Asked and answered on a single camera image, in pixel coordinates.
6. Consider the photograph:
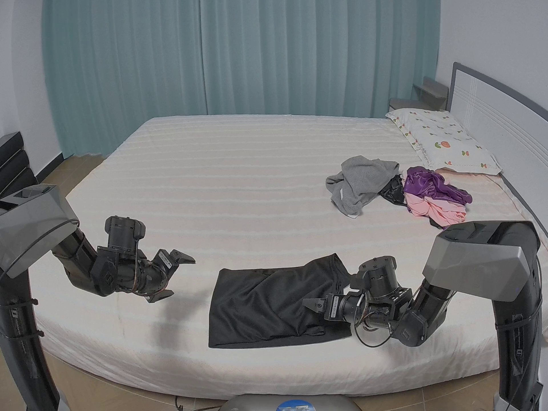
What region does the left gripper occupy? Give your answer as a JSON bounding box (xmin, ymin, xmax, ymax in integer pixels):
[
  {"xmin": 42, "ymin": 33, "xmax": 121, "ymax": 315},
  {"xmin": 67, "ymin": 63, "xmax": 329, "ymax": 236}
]
[{"xmin": 134, "ymin": 249, "xmax": 198, "ymax": 304}]

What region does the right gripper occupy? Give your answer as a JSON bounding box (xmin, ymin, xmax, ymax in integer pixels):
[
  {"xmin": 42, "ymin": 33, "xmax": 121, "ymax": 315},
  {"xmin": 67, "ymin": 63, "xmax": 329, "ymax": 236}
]
[{"xmin": 303, "ymin": 291, "xmax": 374, "ymax": 325}]

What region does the black T-shirt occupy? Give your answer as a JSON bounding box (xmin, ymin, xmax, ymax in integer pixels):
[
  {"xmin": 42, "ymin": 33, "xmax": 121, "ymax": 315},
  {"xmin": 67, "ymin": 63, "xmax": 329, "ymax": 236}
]
[{"xmin": 207, "ymin": 253, "xmax": 354, "ymax": 349}]

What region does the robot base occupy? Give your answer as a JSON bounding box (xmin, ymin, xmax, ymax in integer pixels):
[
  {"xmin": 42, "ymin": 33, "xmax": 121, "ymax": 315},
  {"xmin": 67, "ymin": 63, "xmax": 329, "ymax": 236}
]
[{"xmin": 218, "ymin": 394, "xmax": 356, "ymax": 411}]

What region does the bed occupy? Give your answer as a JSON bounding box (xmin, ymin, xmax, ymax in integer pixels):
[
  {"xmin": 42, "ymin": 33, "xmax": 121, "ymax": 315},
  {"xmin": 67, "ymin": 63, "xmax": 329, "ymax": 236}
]
[{"xmin": 32, "ymin": 62, "xmax": 548, "ymax": 401}]

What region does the grey garment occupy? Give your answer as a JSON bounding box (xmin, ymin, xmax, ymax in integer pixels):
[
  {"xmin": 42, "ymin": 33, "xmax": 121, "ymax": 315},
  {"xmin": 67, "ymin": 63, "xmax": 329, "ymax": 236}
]
[{"xmin": 325, "ymin": 155, "xmax": 401, "ymax": 219}]

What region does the dark patterned garment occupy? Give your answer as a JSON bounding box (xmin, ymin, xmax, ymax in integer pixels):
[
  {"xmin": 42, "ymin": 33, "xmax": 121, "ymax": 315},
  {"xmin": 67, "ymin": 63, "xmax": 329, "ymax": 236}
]
[{"xmin": 379, "ymin": 175, "xmax": 407, "ymax": 206}]

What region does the pink garment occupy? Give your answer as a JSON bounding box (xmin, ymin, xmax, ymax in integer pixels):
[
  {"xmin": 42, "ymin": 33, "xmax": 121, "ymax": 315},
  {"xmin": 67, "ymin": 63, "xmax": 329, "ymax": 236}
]
[{"xmin": 404, "ymin": 193, "xmax": 467, "ymax": 230}]

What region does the purple garment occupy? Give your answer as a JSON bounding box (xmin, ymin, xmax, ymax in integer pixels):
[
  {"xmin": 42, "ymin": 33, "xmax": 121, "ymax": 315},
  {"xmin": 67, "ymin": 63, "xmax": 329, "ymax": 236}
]
[{"xmin": 404, "ymin": 166, "xmax": 473, "ymax": 206}]

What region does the black chest of drawers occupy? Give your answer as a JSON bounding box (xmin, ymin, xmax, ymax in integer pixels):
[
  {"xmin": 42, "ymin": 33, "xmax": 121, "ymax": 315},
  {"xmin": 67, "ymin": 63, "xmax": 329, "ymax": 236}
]
[{"xmin": 0, "ymin": 131, "xmax": 37, "ymax": 198}]

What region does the white printed pillow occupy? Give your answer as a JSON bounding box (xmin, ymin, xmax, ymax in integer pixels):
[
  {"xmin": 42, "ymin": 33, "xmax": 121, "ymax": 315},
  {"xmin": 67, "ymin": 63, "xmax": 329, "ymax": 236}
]
[{"xmin": 385, "ymin": 108, "xmax": 502, "ymax": 175}]

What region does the blue-green curtain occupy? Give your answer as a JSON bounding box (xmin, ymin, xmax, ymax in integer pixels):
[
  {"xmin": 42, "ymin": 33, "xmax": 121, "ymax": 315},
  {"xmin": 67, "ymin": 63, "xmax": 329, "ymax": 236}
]
[
  {"xmin": 41, "ymin": 0, "xmax": 208, "ymax": 158},
  {"xmin": 199, "ymin": 0, "xmax": 442, "ymax": 119}
]

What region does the grey bedside table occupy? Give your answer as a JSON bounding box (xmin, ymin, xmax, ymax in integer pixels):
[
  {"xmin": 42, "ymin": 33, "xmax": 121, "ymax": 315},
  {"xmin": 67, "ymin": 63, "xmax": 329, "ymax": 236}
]
[{"xmin": 389, "ymin": 76, "xmax": 449, "ymax": 111}]

